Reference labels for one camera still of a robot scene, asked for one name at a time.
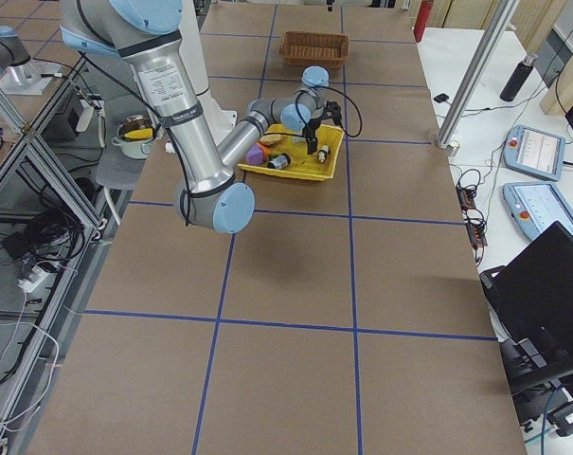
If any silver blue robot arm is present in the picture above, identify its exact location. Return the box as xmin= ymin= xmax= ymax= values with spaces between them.
xmin=60 ymin=1 xmax=329 ymax=233
xmin=0 ymin=26 xmax=31 ymax=76

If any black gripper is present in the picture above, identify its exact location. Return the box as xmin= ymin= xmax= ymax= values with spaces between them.
xmin=301 ymin=100 xmax=343 ymax=154

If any toy croissant bread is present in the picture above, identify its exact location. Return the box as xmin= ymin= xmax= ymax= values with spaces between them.
xmin=259 ymin=134 xmax=282 ymax=147

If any brown wicker basket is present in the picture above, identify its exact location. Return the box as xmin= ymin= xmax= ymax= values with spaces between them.
xmin=279 ymin=31 xmax=349 ymax=69

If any red fire extinguisher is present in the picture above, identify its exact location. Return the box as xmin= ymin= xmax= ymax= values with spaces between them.
xmin=413 ymin=0 xmax=434 ymax=43

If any blue teach pendant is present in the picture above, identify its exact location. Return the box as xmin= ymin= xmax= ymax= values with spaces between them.
xmin=503 ymin=124 xmax=566 ymax=182
xmin=502 ymin=182 xmax=573 ymax=241

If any panda figurine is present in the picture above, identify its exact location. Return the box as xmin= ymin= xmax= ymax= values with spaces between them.
xmin=316 ymin=145 xmax=331 ymax=163

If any black power strip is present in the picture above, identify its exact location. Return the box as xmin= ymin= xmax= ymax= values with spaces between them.
xmin=456 ymin=184 xmax=488 ymax=249

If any purple foam block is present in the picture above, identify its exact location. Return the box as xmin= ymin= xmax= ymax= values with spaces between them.
xmin=245 ymin=144 xmax=264 ymax=166

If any white pot with lid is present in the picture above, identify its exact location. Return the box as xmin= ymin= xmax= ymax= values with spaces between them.
xmin=111 ymin=115 xmax=155 ymax=160

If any small dark labelled jar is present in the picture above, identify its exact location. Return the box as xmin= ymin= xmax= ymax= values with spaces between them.
xmin=267 ymin=153 xmax=292 ymax=170

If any yellow woven basket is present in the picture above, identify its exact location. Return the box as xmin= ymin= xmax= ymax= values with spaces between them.
xmin=238 ymin=124 xmax=344 ymax=181

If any black water bottle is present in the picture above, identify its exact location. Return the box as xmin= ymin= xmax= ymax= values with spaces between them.
xmin=499 ymin=53 xmax=538 ymax=102

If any blue teach pendant upper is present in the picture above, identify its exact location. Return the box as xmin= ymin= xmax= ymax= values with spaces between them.
xmin=503 ymin=124 xmax=566 ymax=182

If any aluminium frame post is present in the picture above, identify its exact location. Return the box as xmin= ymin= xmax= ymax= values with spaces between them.
xmin=436 ymin=0 xmax=519 ymax=156

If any blue teach pendant lower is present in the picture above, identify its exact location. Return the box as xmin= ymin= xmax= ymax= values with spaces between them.
xmin=502 ymin=182 xmax=573 ymax=241

